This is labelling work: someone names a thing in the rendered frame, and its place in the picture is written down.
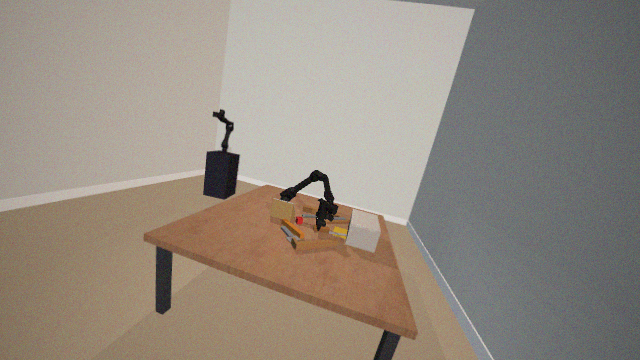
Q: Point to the orange-brown cylinder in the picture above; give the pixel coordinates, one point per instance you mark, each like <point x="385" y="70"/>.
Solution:
<point x="326" y="230"/>

